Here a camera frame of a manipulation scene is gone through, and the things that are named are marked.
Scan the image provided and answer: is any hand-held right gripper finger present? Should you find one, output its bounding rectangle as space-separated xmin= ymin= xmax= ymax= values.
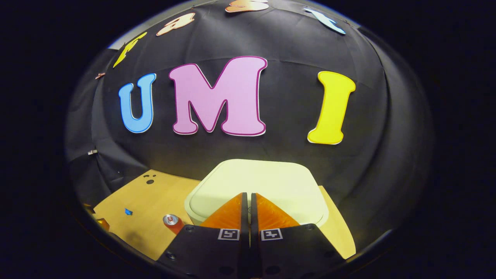
xmin=250 ymin=193 xmax=345 ymax=279
xmin=157 ymin=192 xmax=249 ymax=279

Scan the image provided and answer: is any green desktop garbage bin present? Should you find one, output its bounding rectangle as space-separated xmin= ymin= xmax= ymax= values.
xmin=184 ymin=159 xmax=330 ymax=229

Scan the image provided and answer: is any orange pop can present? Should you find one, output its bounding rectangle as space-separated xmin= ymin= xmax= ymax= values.
xmin=163 ymin=214 xmax=185 ymax=236

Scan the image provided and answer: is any wooden desktop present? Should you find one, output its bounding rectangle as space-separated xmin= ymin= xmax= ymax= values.
xmin=93 ymin=169 xmax=357 ymax=261

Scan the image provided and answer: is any black backdrop cloth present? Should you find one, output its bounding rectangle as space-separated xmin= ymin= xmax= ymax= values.
xmin=64 ymin=0 xmax=434 ymax=241

